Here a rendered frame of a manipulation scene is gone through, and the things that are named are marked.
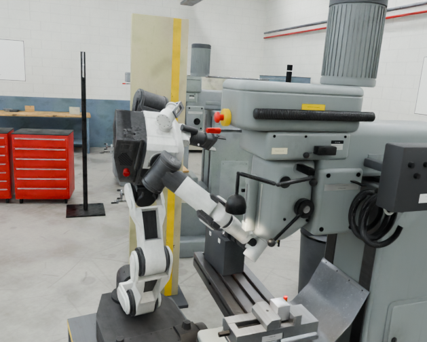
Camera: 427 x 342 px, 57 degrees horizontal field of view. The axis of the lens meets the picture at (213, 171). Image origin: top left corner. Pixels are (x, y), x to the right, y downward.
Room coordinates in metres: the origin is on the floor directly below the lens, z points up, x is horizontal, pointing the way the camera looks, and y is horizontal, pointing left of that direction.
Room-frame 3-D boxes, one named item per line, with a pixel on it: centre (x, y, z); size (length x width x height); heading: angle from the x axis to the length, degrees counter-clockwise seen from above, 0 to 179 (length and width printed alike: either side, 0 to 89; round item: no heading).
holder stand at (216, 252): (1.89, -0.08, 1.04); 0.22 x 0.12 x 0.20; 27
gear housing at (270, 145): (1.46, -0.29, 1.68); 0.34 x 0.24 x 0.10; 110
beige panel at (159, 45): (3.05, 0.45, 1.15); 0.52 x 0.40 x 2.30; 110
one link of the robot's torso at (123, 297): (1.98, 0.37, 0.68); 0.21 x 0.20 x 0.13; 28
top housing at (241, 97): (1.45, -0.26, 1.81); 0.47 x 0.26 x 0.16; 110
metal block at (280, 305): (1.34, -0.28, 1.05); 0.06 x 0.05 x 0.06; 22
